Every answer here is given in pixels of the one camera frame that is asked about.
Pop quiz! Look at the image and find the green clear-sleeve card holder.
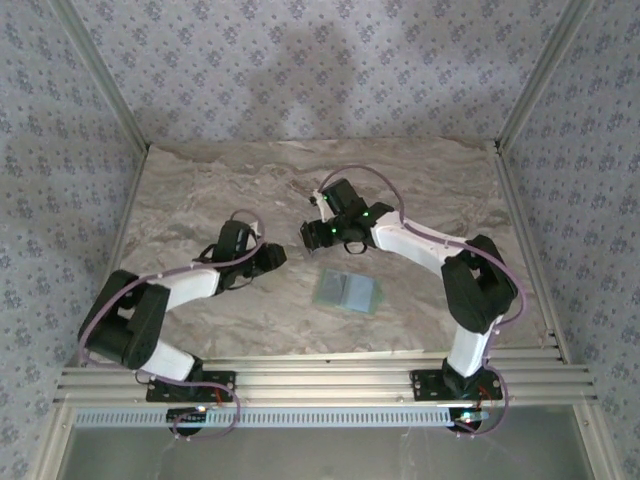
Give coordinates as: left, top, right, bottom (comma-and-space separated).
313, 267, 387, 315

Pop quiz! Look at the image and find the black controller board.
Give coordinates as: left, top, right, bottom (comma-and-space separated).
166, 406, 210, 436
449, 407, 490, 434

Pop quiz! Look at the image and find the aluminium table side rail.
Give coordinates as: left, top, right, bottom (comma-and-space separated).
74, 142, 152, 369
492, 139, 571, 366

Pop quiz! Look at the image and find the wide aluminium base rail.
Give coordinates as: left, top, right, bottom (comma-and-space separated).
53, 352, 600, 404

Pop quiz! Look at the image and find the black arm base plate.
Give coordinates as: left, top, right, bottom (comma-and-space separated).
409, 369, 503, 403
145, 370, 238, 403

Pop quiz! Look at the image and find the grey slotted cable duct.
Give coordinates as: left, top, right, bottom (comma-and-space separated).
73, 405, 469, 430

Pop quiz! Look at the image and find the slanted aluminium frame post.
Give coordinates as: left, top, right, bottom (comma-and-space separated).
49, 0, 154, 156
492, 0, 599, 156

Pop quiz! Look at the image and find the aluminium frame leg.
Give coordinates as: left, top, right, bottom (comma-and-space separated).
574, 403, 614, 480
37, 403, 76, 480

